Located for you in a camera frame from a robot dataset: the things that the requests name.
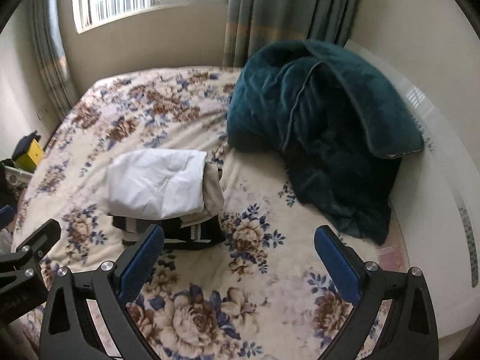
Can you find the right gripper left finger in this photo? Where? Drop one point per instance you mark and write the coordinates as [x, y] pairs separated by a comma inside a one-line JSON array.
[[68, 329]]

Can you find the cream folded garment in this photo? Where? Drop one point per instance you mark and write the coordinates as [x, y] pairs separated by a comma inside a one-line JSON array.
[[212, 194]]

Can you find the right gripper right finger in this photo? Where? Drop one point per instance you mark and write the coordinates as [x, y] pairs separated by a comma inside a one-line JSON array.
[[409, 331]]

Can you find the white t-shirt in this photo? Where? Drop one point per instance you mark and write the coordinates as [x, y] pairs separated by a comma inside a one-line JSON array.
[[155, 184]]

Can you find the grey striped folded garment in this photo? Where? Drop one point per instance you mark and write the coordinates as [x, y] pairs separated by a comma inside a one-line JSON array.
[[131, 229]]

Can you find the dark teal plush blanket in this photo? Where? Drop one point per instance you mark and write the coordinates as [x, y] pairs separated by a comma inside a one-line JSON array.
[[337, 122]]

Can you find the black patterned socks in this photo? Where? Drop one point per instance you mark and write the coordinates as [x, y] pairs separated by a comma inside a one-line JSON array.
[[198, 236]]

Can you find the green striped curtain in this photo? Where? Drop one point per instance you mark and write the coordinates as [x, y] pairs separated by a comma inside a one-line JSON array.
[[252, 24]]

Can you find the floral fleece bed blanket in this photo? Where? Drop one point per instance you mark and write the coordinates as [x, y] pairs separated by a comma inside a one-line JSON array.
[[262, 294]]

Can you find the white bed headboard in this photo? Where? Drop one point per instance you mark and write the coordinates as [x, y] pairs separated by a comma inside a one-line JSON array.
[[436, 204]]

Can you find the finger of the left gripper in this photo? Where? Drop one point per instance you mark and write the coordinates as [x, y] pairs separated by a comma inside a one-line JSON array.
[[25, 260]]

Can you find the yellow box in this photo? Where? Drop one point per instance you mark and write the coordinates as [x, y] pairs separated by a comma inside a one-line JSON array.
[[30, 158]]

